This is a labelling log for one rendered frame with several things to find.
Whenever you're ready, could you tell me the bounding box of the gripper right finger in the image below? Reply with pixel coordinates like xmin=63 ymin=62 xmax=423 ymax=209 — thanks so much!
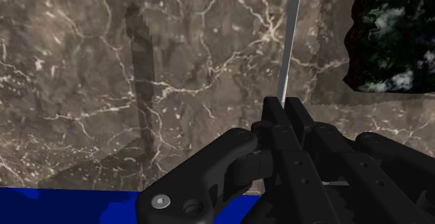
xmin=284 ymin=96 xmax=435 ymax=224

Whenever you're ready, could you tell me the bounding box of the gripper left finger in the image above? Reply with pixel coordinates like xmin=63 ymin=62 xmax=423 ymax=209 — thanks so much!
xmin=135 ymin=96 xmax=342 ymax=224

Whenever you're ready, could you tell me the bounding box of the grey knife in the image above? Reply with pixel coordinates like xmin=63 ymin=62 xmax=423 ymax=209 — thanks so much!
xmin=276 ymin=0 xmax=305 ymax=109

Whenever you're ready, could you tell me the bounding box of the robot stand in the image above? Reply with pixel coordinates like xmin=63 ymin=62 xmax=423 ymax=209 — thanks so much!
xmin=342 ymin=0 xmax=435 ymax=94

